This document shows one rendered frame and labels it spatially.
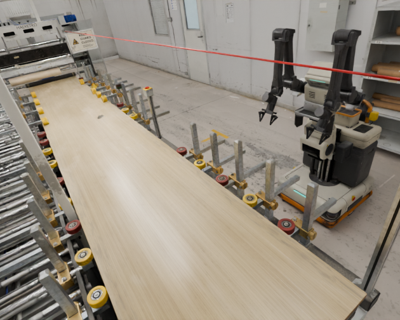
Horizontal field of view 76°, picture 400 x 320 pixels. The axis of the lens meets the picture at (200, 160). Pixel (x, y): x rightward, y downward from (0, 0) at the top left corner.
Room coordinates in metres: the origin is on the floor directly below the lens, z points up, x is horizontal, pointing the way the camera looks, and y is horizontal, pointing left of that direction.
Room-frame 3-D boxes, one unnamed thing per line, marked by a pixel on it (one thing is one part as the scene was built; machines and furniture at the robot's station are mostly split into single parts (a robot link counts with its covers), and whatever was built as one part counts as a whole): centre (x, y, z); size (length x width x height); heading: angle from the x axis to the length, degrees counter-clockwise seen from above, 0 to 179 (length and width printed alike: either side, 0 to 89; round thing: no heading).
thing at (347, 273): (2.76, 0.60, 0.67); 5.11 x 0.08 x 0.10; 30
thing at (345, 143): (1.72, -1.04, 0.68); 0.28 x 0.27 x 0.25; 30
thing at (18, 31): (5.05, 2.54, 0.95); 1.65 x 0.70 x 1.90; 120
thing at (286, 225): (0.84, -0.37, 0.85); 0.08 x 0.08 x 0.11
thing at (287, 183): (1.15, -0.41, 0.83); 0.43 x 0.03 x 0.04; 120
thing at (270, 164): (1.07, -0.36, 0.89); 0.04 x 0.04 x 0.48; 30
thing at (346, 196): (1.86, -1.15, 0.16); 0.67 x 0.64 x 0.25; 120
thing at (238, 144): (1.29, -0.24, 0.91); 0.04 x 0.04 x 0.48; 30
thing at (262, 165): (1.37, -0.29, 0.83); 0.43 x 0.03 x 0.04; 120
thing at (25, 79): (4.80, 2.40, 1.05); 1.43 x 0.12 x 0.12; 120
